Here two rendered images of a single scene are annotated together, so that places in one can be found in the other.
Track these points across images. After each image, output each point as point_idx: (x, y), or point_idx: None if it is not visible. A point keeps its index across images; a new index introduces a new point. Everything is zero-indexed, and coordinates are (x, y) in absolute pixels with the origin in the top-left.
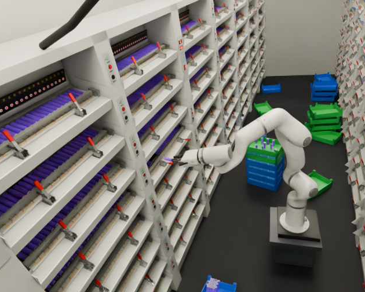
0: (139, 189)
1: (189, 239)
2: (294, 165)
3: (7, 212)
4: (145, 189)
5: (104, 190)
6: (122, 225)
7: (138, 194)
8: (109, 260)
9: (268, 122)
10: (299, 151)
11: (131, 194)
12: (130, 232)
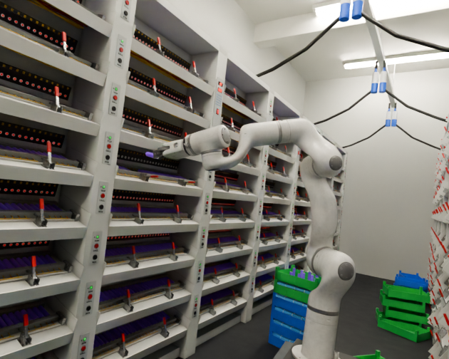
0: (93, 159)
1: (135, 353)
2: (319, 219)
3: None
4: (100, 166)
5: (45, 105)
6: (38, 167)
7: (88, 169)
8: None
9: (286, 122)
10: (328, 194)
11: (78, 165)
12: (45, 216)
